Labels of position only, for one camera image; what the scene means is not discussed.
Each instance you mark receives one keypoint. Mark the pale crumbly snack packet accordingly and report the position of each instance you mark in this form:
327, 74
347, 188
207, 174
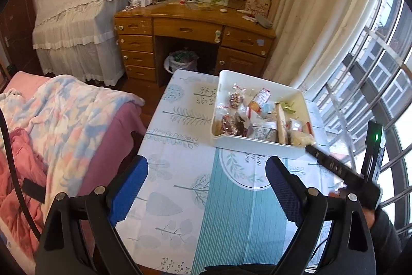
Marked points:
301, 139

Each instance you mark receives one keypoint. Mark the barred window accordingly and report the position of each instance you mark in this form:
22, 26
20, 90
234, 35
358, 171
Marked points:
370, 85

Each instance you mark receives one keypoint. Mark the red candy packet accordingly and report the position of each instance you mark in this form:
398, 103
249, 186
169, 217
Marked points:
307, 126

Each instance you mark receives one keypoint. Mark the clear biscuit packet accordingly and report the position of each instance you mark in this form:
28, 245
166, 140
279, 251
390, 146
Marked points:
262, 133

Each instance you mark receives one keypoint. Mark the wooden desk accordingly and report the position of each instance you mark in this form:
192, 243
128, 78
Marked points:
186, 28

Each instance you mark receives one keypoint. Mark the person's right forearm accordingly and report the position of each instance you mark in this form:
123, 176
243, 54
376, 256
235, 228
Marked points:
383, 236

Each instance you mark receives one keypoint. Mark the beige cracker packet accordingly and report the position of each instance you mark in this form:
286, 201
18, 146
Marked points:
281, 125

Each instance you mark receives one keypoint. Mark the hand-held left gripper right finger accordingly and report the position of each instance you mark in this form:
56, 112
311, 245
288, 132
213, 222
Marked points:
283, 191

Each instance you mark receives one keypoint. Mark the white plastic bin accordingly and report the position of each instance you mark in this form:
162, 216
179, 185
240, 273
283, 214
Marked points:
257, 149

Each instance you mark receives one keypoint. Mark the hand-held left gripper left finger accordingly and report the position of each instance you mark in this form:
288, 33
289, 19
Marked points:
128, 184

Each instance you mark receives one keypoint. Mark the brown wooden door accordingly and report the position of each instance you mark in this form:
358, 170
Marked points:
19, 30

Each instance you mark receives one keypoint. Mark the pastel printed blanket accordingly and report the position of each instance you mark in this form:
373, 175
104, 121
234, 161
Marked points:
64, 114

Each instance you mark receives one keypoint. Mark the patterned box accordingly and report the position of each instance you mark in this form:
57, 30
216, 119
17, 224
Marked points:
256, 6

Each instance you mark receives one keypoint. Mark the grey cloth item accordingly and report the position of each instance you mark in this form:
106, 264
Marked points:
264, 21

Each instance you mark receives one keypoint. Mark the white power strip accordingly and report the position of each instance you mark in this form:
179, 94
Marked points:
141, 1

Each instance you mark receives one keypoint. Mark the white lace-covered piano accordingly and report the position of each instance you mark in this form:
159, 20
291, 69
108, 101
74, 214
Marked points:
74, 30

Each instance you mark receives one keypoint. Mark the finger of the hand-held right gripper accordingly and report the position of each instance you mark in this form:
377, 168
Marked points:
331, 165

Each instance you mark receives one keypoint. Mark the dark speckled candy packet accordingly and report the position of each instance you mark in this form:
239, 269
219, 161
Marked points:
233, 99

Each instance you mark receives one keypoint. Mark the orange white oat bar packet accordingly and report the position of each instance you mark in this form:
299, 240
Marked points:
259, 97

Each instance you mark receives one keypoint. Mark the waste bin with bag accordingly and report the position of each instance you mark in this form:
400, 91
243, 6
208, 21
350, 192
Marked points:
180, 60

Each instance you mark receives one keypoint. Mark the red fleece blanket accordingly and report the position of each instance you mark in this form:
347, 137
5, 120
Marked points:
16, 223

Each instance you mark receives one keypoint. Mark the green snack packet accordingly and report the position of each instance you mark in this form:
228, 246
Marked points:
287, 106

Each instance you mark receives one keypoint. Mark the white curtain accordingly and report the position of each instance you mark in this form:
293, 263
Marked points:
322, 20

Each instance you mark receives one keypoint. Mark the reddish candy clear packet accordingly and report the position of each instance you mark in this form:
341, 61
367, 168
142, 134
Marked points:
229, 123

